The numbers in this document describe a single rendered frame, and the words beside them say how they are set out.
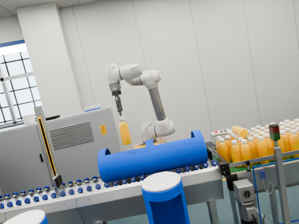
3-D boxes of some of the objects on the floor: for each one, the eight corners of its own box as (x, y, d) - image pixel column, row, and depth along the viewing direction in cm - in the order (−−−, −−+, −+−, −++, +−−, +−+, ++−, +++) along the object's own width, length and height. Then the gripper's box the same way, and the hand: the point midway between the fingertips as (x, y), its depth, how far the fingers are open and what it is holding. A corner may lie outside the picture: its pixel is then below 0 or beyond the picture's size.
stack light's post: (290, 283, 174) (272, 146, 159) (296, 282, 174) (277, 146, 159) (294, 288, 170) (275, 148, 155) (299, 287, 170) (280, 147, 155)
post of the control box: (235, 231, 239) (220, 141, 225) (239, 231, 239) (224, 140, 225) (236, 234, 235) (221, 142, 221) (240, 234, 235) (225, 141, 221)
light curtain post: (78, 258, 247) (36, 106, 224) (83, 258, 247) (42, 105, 224) (76, 263, 241) (33, 107, 218) (82, 262, 241) (38, 106, 218)
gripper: (113, 91, 188) (119, 118, 191) (109, 91, 172) (115, 122, 174) (122, 89, 188) (127, 117, 191) (119, 89, 171) (125, 120, 174)
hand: (121, 115), depth 182 cm, fingers closed on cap, 4 cm apart
